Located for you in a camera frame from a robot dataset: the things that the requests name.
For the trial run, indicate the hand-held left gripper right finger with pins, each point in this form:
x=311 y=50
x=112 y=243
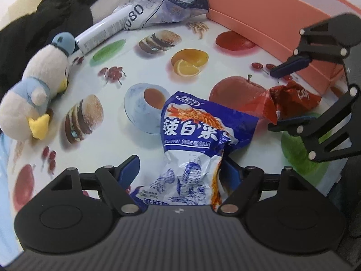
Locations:
x=235 y=175

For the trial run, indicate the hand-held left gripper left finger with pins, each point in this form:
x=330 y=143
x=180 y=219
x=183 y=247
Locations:
x=129 y=166

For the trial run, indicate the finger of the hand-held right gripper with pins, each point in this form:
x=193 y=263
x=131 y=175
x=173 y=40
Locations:
x=293 y=124
x=290 y=65

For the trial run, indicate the dark red snack packet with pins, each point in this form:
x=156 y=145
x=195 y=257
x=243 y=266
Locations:
x=293 y=96

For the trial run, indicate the pink cardboard box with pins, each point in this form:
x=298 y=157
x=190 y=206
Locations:
x=268 y=14

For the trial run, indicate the blue snack packet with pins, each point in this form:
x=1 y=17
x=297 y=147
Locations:
x=191 y=129

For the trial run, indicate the light blue star bedsheet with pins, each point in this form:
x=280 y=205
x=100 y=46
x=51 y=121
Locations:
x=4 y=161

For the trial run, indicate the blue white plastic bag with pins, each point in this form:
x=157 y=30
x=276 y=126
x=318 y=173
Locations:
x=174 y=8

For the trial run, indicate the penguin plush toy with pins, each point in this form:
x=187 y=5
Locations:
x=36 y=76

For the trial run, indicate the white cylindrical tube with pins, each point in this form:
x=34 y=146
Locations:
x=104 y=28

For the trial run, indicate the black jacket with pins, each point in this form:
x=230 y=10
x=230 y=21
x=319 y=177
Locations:
x=65 y=8

